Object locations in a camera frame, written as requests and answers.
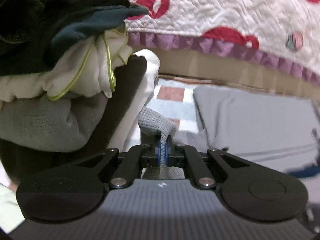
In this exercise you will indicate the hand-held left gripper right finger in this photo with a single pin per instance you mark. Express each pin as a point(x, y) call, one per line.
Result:
point(166, 158)

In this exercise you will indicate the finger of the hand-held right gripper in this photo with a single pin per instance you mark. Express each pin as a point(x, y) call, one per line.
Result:
point(307, 172)

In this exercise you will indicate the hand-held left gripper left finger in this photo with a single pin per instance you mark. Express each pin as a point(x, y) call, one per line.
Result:
point(157, 155)

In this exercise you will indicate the grey waffle knit garment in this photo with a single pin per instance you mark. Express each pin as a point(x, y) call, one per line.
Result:
point(250, 120)

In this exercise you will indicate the stack of folded clothes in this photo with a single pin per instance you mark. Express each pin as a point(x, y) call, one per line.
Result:
point(125, 85)

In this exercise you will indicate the printed cartoon floor mat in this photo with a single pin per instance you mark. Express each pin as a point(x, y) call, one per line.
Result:
point(170, 92)

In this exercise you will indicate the cream garment with yellow trim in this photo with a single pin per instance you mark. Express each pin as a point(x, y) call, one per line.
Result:
point(75, 75)

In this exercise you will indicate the grey-green folded garment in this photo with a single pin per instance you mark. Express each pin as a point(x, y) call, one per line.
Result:
point(45, 125)

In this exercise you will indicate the dark teal folded garment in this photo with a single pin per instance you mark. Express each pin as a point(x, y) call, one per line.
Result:
point(100, 20)

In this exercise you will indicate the light green quilt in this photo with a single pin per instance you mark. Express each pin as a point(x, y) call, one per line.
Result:
point(10, 205)

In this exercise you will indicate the white quilted bedspread red print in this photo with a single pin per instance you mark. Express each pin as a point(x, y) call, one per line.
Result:
point(225, 5)

